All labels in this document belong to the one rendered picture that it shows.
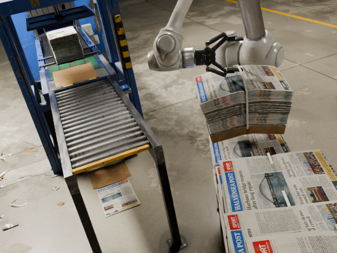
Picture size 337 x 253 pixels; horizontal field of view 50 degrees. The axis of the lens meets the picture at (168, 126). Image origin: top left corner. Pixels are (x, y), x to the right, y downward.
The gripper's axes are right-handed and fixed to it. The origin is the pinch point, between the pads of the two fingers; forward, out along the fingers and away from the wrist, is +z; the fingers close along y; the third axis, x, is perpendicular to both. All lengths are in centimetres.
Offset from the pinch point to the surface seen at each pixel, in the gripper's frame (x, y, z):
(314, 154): 49, 22, 18
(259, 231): 82, 23, -9
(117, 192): -74, 138, -85
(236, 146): 3.4, 47.6, -1.5
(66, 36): -199, 41, -136
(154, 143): -15, 54, -44
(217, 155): 9, 48, -12
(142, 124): -39, 55, -52
